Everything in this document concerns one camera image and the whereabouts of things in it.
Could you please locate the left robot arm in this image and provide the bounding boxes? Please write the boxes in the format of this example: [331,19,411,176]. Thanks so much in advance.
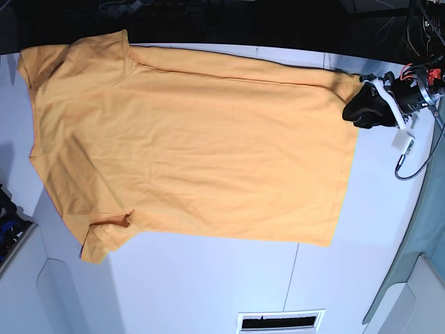
[342,1,444,129]

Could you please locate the blue black clutter bin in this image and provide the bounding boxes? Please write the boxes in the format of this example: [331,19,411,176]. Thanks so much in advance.
[1,184,34,266]

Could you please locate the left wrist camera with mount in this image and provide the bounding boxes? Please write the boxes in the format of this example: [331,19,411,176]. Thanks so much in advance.
[359,74,415,156]

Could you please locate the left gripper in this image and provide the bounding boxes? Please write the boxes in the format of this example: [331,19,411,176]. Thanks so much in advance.
[342,74,444,129]

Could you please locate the orange t-shirt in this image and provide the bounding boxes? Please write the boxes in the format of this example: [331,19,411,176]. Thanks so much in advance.
[17,31,361,264]

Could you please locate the green cloth at right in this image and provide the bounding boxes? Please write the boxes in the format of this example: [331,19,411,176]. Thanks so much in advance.
[362,126,444,324]

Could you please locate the white table slot vent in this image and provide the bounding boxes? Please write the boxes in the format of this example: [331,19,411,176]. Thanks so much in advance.
[236,310,325,334]

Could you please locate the orange handled scissors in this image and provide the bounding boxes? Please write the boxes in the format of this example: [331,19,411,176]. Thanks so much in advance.
[429,106,444,132]

